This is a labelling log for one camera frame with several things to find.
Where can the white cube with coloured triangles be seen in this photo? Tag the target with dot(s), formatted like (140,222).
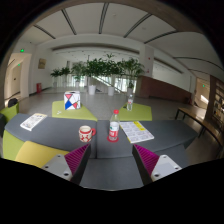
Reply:
(72,100)

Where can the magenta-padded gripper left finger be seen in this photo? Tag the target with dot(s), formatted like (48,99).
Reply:
(58,166)

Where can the framed wall picture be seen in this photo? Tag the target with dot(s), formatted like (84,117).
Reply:
(42,63)

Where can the red-capped clear water bottle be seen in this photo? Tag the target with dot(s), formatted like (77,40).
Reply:
(114,128)

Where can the wooden bench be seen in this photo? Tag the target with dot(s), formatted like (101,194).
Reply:
(196,118)

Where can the lime green chair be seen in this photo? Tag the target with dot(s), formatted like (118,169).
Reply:
(9,113)

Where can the brown shelf unit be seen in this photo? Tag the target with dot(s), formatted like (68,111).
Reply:
(216,100)

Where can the red fire extinguisher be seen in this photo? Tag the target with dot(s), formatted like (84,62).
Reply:
(39,88)

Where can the black chair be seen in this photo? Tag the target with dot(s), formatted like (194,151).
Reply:
(12,102)

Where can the red and white mug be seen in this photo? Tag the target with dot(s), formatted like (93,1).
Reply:
(86,134)

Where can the small clear water bottle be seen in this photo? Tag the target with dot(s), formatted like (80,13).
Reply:
(129,104)

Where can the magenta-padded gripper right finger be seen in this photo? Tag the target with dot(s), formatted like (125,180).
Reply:
(165,166)

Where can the group of potted green plants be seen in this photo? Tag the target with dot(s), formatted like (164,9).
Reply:
(100,68)

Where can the yellow and white open booklet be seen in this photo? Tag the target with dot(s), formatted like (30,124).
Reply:
(136,131)

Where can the white printed booklet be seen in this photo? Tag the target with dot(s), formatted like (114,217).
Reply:
(33,121)

